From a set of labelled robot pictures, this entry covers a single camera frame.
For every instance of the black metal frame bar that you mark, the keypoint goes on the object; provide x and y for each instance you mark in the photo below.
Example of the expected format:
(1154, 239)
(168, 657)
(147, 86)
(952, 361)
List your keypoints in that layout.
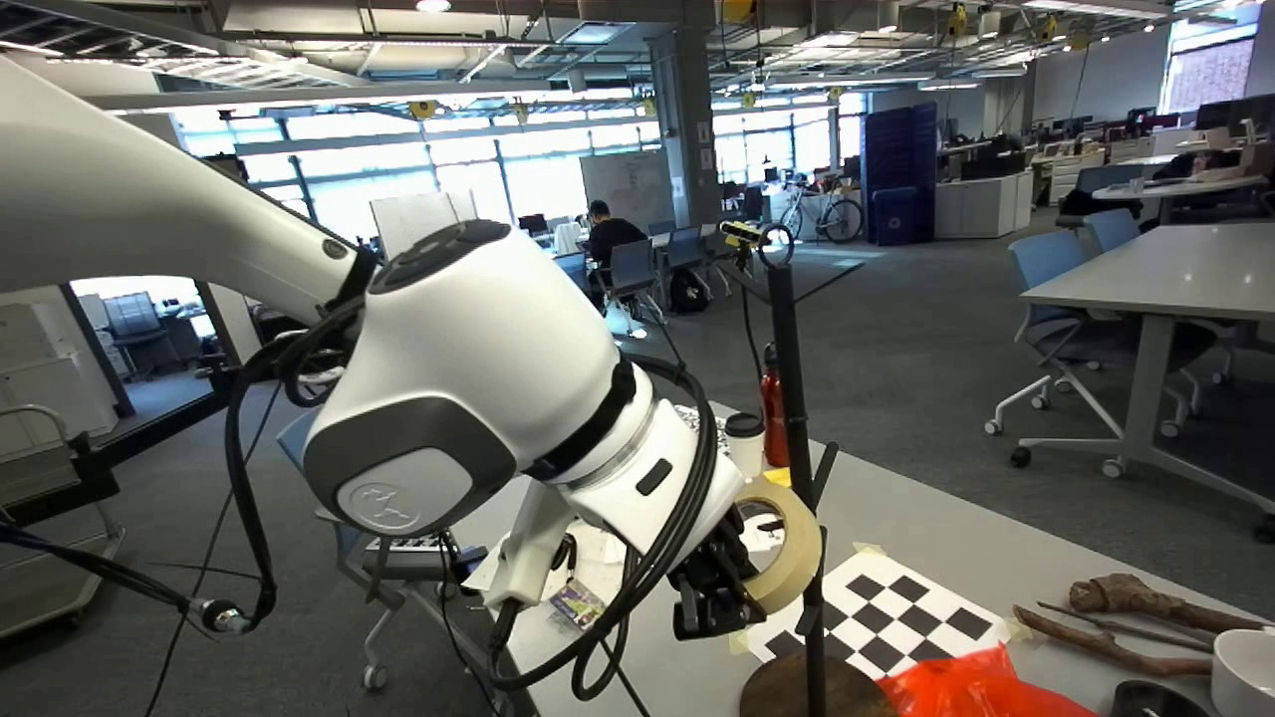
(43, 494)

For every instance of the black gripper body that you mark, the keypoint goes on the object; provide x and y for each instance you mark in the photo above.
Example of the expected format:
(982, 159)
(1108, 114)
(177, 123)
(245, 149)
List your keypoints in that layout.
(710, 597)

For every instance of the white cup with black lid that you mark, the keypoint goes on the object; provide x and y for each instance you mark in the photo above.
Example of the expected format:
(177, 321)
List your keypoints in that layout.
(745, 442)

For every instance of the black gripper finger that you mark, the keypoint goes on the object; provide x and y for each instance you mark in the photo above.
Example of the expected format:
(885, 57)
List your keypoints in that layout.
(753, 558)

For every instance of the orange plastic bag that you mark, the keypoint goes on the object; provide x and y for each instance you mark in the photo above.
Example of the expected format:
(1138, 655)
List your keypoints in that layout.
(977, 682)

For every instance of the bicycle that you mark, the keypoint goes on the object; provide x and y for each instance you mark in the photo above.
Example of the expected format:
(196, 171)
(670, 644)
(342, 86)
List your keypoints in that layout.
(831, 216)

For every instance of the black white checkerboard sheet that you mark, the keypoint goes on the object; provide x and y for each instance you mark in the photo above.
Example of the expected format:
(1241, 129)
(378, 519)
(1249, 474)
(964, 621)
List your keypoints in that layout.
(920, 620)

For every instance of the black camera on gooseneck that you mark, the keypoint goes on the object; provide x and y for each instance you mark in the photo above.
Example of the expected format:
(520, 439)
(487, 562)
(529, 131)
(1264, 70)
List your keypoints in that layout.
(761, 246)

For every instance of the blue cabinet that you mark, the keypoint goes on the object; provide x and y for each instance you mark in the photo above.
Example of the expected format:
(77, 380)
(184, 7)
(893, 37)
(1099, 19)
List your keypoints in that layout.
(901, 171)

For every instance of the brown wooden stick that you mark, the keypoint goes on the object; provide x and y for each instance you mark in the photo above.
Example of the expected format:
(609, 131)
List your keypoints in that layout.
(1142, 597)
(1102, 645)

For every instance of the black measuring scoop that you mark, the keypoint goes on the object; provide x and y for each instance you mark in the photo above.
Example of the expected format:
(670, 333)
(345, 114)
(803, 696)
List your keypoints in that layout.
(1159, 704)

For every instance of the grey office table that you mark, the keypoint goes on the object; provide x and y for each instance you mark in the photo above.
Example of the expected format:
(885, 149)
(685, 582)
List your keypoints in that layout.
(1168, 272)

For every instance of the cream masking tape roll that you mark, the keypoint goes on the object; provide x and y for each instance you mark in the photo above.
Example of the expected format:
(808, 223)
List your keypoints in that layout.
(808, 531)

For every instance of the small colourful box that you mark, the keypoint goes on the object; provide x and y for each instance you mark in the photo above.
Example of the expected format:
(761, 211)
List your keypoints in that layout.
(579, 601)

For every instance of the red bottle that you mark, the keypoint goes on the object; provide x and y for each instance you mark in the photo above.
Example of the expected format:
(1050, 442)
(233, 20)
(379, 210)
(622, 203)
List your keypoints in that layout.
(776, 422)

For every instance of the white plastic cup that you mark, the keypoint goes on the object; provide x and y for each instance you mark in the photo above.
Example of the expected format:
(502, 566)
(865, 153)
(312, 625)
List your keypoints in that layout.
(1249, 671)

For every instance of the yellow sticky note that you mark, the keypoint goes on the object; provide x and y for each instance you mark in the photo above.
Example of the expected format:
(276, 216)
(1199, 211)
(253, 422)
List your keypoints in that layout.
(780, 474)

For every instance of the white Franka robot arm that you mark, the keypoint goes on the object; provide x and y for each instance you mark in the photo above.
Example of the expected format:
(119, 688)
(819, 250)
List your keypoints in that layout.
(479, 333)

